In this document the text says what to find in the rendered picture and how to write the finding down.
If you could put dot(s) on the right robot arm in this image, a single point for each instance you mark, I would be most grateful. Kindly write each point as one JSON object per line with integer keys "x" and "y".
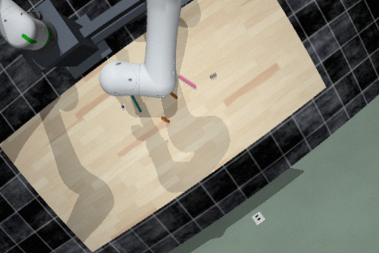
{"x": 23, "y": 31}

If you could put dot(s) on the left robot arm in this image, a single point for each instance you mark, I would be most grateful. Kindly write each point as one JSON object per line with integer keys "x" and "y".
{"x": 156, "y": 77}

